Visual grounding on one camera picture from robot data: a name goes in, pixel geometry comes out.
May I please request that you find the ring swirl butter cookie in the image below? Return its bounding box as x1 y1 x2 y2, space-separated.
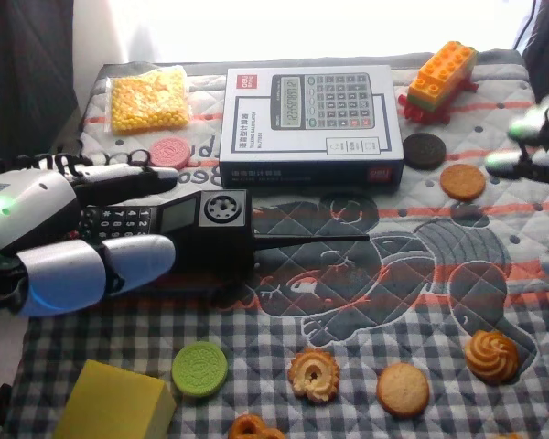
286 348 340 403

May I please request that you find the large black toy phone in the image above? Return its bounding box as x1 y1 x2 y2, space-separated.
68 189 371 287

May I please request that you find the pink sandwich cookie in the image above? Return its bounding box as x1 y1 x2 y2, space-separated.
148 138 191 169

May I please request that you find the grey bear print quilt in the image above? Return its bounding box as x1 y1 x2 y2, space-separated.
2 49 549 439

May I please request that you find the pretzel shaped butter cookie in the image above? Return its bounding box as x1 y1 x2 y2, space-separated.
227 413 287 439

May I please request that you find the round tan biscuit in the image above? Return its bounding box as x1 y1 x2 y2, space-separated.
440 163 487 201
376 362 430 417

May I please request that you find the dark brown sandwich cookie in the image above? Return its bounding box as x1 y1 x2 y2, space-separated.
402 133 447 170

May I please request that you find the rosette swirl butter cookie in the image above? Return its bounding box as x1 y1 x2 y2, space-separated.
464 330 521 384

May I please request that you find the yellow cube block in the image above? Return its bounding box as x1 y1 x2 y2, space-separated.
52 359 178 439

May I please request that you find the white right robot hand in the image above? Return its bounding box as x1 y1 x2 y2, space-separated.
483 92 549 187

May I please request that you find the green sandwich cookie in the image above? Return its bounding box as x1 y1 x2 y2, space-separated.
171 341 229 398

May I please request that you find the dark fabric panel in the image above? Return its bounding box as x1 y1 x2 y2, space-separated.
511 0 549 104
0 0 80 159

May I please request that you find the bag of yellow beads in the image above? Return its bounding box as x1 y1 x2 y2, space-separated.
105 68 192 135

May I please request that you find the orange yellow toy brick build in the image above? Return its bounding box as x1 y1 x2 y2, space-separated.
396 40 479 123

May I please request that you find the grey desk calculator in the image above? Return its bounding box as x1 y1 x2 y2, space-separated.
219 64 404 188

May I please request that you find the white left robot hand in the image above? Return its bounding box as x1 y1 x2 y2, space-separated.
0 164 179 318

